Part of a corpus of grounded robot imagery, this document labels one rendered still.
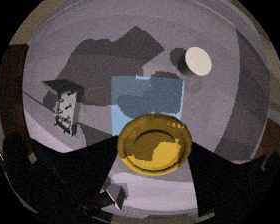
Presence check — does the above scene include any light blue flat mat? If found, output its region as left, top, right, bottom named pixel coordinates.
left=111, top=75, right=185, bottom=136

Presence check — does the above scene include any gold round plate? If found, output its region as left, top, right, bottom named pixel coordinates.
left=117, top=112, right=192, bottom=176

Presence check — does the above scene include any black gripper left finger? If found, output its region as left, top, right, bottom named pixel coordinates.
left=28, top=135, right=117, bottom=212

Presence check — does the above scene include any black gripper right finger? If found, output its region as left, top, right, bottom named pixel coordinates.
left=188, top=141, right=266, bottom=217

